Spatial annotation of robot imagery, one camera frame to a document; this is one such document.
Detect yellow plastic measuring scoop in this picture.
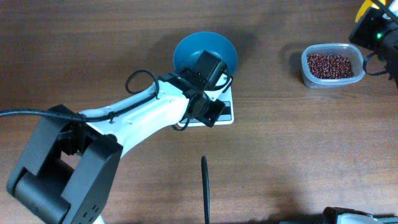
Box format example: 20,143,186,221
355,0,387,23

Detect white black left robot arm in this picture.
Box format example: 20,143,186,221
2,50,238,223

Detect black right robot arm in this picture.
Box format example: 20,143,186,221
349,1,397,82

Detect white digital kitchen scale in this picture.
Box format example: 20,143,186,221
177,86,234,128

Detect teal blue bowl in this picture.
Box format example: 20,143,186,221
173,31,238,76

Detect clear plastic container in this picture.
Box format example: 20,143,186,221
301,43,365,88

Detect red beans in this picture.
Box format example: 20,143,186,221
307,54,354,79

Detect black vertical antenna rod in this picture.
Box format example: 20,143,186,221
201,156,210,224

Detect black device at bottom edge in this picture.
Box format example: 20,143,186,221
279,207,397,224

